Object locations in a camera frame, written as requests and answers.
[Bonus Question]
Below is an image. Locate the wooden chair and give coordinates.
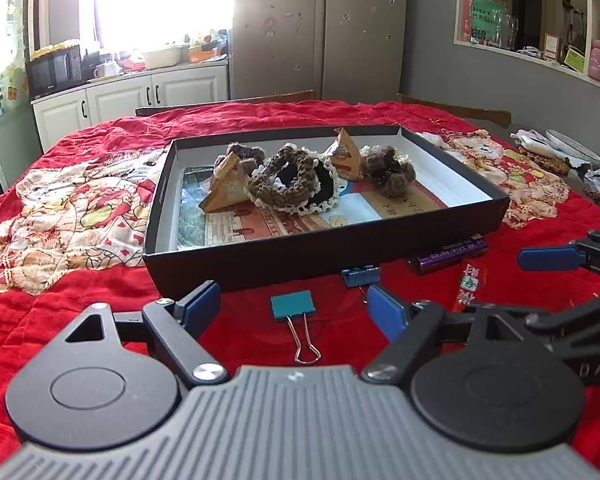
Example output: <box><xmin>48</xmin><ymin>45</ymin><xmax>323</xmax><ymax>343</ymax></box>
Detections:
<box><xmin>396</xmin><ymin>93</ymin><xmax>512</xmax><ymax>128</ymax></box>
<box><xmin>135</xmin><ymin>90</ymin><xmax>316</xmax><ymax>117</ymax></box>

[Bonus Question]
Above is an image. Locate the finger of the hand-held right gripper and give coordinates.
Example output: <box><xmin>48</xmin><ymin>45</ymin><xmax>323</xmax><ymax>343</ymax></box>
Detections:
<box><xmin>525</xmin><ymin>292</ymin><xmax>600</xmax><ymax>356</ymax></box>
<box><xmin>517</xmin><ymin>230</ymin><xmax>600</xmax><ymax>281</ymax></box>

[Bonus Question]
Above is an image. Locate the white plastic basin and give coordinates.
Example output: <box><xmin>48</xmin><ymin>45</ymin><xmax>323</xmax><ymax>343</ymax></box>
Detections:
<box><xmin>142</xmin><ymin>46</ymin><xmax>183</xmax><ymax>70</ymax></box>

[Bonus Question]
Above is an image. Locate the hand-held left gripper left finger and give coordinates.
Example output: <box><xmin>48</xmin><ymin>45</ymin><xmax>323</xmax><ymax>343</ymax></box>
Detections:
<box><xmin>62</xmin><ymin>280</ymin><xmax>231</xmax><ymax>388</ymax></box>

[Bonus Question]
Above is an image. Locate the brown fuzzy scrunchie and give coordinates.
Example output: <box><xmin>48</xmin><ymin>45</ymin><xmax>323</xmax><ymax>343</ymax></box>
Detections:
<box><xmin>215</xmin><ymin>142</ymin><xmax>267</xmax><ymax>173</ymax></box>
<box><xmin>359</xmin><ymin>145</ymin><xmax>417</xmax><ymax>199</ymax></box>

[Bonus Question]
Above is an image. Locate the orange bowl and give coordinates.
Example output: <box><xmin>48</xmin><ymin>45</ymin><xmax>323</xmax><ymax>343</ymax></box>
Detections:
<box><xmin>187</xmin><ymin>45</ymin><xmax>228</xmax><ymax>63</ymax></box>

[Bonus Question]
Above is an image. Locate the black lace-trimmed scrunchie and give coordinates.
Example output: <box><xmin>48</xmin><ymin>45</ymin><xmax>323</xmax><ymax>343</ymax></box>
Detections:
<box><xmin>275</xmin><ymin>157</ymin><xmax>342</xmax><ymax>215</ymax></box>

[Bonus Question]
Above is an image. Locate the brown beaded mat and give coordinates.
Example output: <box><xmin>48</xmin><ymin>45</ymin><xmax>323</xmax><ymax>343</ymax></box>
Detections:
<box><xmin>522</xmin><ymin>150</ymin><xmax>573</xmax><ymax>177</ymax></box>

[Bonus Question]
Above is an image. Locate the purple candy bar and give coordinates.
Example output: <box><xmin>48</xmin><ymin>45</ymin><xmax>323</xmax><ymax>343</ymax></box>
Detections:
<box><xmin>408</xmin><ymin>236</ymin><xmax>490</xmax><ymax>275</ymax></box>

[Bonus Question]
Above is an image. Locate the olive knitted scrunchie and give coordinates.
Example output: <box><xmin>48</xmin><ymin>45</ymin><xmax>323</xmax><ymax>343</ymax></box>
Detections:
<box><xmin>248</xmin><ymin>144</ymin><xmax>320</xmax><ymax>212</ymax></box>

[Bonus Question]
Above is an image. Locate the black cardboard box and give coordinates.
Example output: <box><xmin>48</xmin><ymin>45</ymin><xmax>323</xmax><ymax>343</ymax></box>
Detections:
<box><xmin>142</xmin><ymin>125</ymin><xmax>511</xmax><ymax>296</ymax></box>

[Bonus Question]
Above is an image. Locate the red candy wrapper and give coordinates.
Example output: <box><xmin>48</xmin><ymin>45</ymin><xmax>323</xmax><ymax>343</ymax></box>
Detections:
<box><xmin>455</xmin><ymin>262</ymin><xmax>487</xmax><ymax>311</ymax></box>

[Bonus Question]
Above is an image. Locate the steel refrigerator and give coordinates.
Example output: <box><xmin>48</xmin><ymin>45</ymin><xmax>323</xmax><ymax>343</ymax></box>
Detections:
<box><xmin>228</xmin><ymin>0</ymin><xmax>408</xmax><ymax>103</ymax></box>

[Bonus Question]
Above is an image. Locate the white kitchen cabinet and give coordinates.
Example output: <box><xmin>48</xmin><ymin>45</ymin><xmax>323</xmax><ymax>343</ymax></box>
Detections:
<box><xmin>31</xmin><ymin>62</ymin><xmax>229</xmax><ymax>153</ymax></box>

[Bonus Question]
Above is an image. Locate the red gift bag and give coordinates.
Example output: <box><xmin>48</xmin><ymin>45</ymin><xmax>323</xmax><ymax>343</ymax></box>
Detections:
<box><xmin>462</xmin><ymin>0</ymin><xmax>493</xmax><ymax>43</ymax></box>

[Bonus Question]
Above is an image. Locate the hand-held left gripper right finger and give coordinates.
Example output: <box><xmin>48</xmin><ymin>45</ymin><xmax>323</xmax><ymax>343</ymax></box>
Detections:
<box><xmin>360</xmin><ymin>285</ymin><xmax>548</xmax><ymax>386</ymax></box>

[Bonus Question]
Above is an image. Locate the white handheld device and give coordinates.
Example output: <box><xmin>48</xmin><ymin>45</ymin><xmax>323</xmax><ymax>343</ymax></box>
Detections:
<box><xmin>510</xmin><ymin>130</ymin><xmax>556</xmax><ymax>157</ymax></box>

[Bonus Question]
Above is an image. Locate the black microwave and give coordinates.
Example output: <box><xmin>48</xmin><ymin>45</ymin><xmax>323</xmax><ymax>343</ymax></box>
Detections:
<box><xmin>26</xmin><ymin>45</ymin><xmax>83</xmax><ymax>99</ymax></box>

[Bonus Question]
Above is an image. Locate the blue binder clip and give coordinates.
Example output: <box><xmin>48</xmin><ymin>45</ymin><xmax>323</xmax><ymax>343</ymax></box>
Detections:
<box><xmin>341</xmin><ymin>264</ymin><xmax>382</xmax><ymax>305</ymax></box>

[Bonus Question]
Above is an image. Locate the red printed blanket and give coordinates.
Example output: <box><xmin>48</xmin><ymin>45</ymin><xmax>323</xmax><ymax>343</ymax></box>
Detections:
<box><xmin>0</xmin><ymin>100</ymin><xmax>600</xmax><ymax>458</ymax></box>

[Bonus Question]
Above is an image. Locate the green sign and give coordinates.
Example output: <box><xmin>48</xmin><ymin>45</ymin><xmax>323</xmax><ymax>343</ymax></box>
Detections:
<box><xmin>468</xmin><ymin>0</ymin><xmax>506</xmax><ymax>43</ymax></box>

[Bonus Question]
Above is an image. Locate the white plate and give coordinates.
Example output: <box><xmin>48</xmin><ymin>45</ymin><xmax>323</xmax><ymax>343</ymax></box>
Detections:
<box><xmin>545</xmin><ymin>130</ymin><xmax>600</xmax><ymax>163</ymax></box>

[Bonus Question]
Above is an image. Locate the brown triangular packet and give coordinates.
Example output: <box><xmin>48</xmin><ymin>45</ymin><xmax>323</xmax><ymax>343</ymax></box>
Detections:
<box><xmin>198</xmin><ymin>152</ymin><xmax>254</xmax><ymax>213</ymax></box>
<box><xmin>328</xmin><ymin>127</ymin><xmax>365</xmax><ymax>181</ymax></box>

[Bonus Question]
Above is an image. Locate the teal binder clip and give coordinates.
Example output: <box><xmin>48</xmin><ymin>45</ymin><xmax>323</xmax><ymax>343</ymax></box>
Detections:
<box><xmin>271</xmin><ymin>291</ymin><xmax>322</xmax><ymax>365</ymax></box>

